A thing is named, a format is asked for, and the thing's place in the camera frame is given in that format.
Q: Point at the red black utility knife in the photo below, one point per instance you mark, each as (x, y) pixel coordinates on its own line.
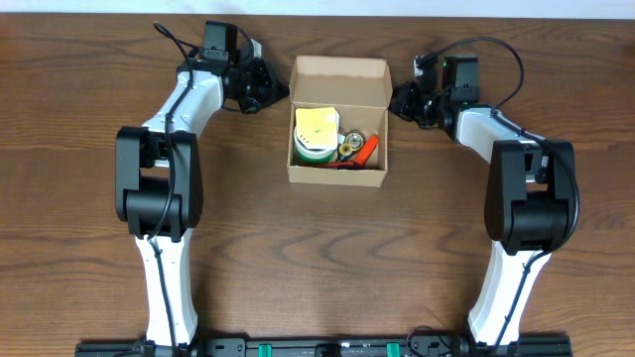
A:
(348, 165)

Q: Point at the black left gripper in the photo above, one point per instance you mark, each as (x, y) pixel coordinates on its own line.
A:
(268, 79)

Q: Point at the cardboard box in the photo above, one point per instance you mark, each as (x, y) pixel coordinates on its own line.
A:
(360, 91)

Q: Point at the red blade case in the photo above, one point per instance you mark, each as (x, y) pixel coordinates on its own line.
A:
(366, 151)

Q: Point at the green tape roll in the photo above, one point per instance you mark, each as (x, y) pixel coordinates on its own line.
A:
(314, 156)

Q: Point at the black teardrop-shaped object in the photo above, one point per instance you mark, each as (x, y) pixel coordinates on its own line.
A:
(350, 144)

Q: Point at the black mounting rail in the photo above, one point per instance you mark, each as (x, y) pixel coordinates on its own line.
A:
(419, 345)

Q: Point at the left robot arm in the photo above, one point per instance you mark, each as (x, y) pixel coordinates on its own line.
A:
(158, 179)

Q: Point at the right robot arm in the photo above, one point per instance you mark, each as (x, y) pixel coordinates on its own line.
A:
(532, 198)

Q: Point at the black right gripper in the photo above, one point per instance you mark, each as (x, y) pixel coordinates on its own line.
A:
(400, 105)

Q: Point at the white tape roll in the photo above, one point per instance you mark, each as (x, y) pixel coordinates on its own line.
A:
(307, 146)

